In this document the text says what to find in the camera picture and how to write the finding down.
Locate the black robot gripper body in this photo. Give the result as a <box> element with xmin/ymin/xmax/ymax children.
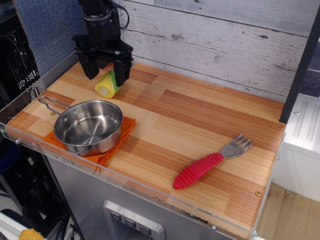
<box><xmin>72</xmin><ymin>9</ymin><xmax>133</xmax><ymax>69</ymax></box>

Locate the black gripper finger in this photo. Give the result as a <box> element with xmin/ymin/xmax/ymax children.
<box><xmin>113</xmin><ymin>59</ymin><xmax>132</xmax><ymax>87</ymax></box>
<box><xmin>77</xmin><ymin>52</ymin><xmax>100</xmax><ymax>80</ymax></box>

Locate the yellow green toy corn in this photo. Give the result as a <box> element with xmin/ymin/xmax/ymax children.
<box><xmin>94</xmin><ymin>70</ymin><xmax>121</xmax><ymax>99</ymax></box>

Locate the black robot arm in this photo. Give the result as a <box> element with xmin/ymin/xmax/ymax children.
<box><xmin>72</xmin><ymin>0</ymin><xmax>133</xmax><ymax>87</ymax></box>

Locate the stainless steel pan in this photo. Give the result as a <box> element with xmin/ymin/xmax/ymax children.
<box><xmin>38</xmin><ymin>96</ymin><xmax>124</xmax><ymax>157</ymax></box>

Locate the black plastic crate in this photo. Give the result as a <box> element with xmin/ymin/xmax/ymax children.
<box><xmin>0</xmin><ymin>7</ymin><xmax>40</xmax><ymax>106</ymax></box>

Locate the orange knitted cloth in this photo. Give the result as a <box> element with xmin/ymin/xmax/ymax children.
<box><xmin>43</xmin><ymin>116</ymin><xmax>137</xmax><ymax>167</ymax></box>

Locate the stainless steel toy cabinet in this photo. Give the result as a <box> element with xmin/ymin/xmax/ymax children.
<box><xmin>47</xmin><ymin>157</ymin><xmax>229</xmax><ymax>240</ymax></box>

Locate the silver button panel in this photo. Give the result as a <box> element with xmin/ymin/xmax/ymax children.
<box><xmin>103</xmin><ymin>199</ymin><xmax>166</xmax><ymax>240</ymax></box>

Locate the clear acrylic guard panel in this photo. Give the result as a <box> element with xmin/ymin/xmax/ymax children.
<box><xmin>0</xmin><ymin>121</ymin><xmax>259</xmax><ymax>240</ymax></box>

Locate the yellow object at corner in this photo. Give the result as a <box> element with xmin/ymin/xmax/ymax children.
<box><xmin>18</xmin><ymin>228</ymin><xmax>45</xmax><ymax>240</ymax></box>

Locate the white ribbed side counter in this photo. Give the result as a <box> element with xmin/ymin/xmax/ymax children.
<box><xmin>272</xmin><ymin>93</ymin><xmax>320</xmax><ymax>201</ymax></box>

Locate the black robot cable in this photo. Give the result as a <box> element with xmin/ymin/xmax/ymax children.
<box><xmin>112</xmin><ymin>2</ymin><xmax>131</xmax><ymax>30</ymax></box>

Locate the red handled metal fork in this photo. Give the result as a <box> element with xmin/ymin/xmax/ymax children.
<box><xmin>173</xmin><ymin>134</ymin><xmax>254</xmax><ymax>190</ymax></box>

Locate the dark right frame post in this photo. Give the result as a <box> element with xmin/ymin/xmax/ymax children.
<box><xmin>279</xmin><ymin>8</ymin><xmax>320</xmax><ymax>124</ymax></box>

